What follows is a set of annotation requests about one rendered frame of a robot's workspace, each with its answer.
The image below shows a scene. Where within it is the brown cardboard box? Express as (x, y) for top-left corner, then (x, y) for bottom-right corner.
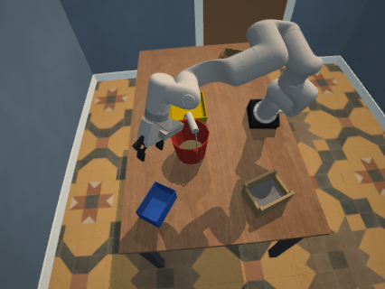
(219, 47), (243, 59)

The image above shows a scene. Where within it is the blue open bin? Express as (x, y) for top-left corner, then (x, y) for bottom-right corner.
(136, 182), (177, 228)

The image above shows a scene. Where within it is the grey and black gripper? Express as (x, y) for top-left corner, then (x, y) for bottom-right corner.
(133, 117), (164, 162)

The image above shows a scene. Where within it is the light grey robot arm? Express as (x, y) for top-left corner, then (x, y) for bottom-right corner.
(145, 19), (323, 141)

